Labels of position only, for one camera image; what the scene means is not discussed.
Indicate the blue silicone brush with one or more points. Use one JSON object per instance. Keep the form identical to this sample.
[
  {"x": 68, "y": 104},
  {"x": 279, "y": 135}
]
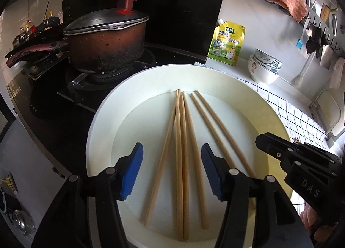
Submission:
[{"x": 299, "y": 44}]

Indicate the large cream round basin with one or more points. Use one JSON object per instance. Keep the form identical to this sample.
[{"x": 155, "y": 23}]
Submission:
[{"x": 134, "y": 118}]

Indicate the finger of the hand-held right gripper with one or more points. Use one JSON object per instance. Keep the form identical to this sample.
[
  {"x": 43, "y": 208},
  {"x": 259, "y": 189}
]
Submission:
[{"x": 269, "y": 144}]

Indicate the row of condiment bottles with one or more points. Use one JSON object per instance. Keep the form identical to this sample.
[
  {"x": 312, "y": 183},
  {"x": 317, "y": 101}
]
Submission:
[{"x": 48, "y": 19}]

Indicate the blue patterned bowl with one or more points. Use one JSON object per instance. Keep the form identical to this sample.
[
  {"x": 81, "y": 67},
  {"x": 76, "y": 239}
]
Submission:
[
  {"x": 268, "y": 58},
  {"x": 272, "y": 69}
]

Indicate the metal cleaver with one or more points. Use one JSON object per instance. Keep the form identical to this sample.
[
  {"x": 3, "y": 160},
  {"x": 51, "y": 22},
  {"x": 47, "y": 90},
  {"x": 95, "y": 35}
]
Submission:
[{"x": 326, "y": 58}]

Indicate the shiny metal object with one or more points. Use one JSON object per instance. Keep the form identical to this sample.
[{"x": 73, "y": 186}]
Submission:
[{"x": 23, "y": 222}]

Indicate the yellow seasoning pouch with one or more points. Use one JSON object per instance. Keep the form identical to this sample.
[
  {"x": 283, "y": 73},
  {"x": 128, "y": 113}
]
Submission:
[{"x": 226, "y": 46}]

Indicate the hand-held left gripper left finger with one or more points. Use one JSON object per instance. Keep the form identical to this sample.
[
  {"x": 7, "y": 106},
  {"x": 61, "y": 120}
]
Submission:
[{"x": 132, "y": 172}]

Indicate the dark red saucepan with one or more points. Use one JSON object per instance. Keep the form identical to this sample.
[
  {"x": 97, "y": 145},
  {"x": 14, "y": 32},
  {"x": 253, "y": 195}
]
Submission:
[{"x": 107, "y": 48}]

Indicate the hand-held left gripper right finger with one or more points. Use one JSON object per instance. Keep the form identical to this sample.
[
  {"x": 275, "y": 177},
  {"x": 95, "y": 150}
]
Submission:
[{"x": 213, "y": 170}]

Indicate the pink dishcloth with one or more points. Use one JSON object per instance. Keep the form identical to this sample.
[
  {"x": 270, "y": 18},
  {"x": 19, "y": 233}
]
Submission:
[{"x": 285, "y": 0}]

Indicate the person's right hand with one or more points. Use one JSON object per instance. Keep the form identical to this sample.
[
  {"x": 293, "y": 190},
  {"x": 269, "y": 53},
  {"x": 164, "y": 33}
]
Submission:
[{"x": 307, "y": 214}]

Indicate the white hanging towel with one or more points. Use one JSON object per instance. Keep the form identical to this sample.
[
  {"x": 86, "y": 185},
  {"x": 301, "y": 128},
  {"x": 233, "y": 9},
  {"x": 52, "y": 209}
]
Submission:
[{"x": 338, "y": 74}]

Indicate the black gas cooktop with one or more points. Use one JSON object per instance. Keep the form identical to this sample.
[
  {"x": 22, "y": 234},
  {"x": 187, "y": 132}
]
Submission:
[{"x": 54, "y": 118}]

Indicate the black hanging cloth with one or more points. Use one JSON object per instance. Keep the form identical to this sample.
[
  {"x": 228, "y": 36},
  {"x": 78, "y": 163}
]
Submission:
[{"x": 315, "y": 40}]

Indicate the wooden spatula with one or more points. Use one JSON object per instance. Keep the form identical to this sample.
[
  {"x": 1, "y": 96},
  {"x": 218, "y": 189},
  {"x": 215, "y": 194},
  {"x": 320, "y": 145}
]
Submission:
[{"x": 326, "y": 12}]

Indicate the white black checked cloth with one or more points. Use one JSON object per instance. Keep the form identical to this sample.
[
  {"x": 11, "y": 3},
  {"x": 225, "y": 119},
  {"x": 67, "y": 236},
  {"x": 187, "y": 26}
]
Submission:
[{"x": 296, "y": 113}]

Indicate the bundle of wooden chopsticks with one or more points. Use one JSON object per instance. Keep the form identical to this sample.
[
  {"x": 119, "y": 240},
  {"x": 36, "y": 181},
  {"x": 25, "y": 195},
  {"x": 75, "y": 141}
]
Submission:
[{"x": 178, "y": 156}]

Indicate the metal wall rail with hooks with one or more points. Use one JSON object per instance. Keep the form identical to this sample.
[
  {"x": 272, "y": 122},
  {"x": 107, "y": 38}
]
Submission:
[{"x": 330, "y": 35}]

